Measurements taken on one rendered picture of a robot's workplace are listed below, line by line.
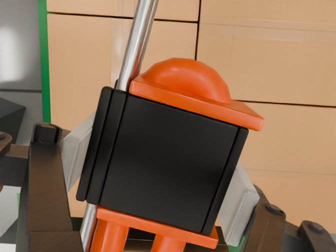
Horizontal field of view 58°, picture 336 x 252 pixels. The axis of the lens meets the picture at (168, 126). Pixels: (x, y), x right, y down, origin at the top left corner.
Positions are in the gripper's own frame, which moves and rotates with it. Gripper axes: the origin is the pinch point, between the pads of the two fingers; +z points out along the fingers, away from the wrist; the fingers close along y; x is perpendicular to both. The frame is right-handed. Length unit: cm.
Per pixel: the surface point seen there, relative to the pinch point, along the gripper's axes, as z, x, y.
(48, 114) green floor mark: 120, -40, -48
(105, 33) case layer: 66, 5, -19
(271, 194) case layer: 66, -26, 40
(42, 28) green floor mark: 120, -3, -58
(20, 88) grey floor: 120, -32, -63
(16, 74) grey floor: 120, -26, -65
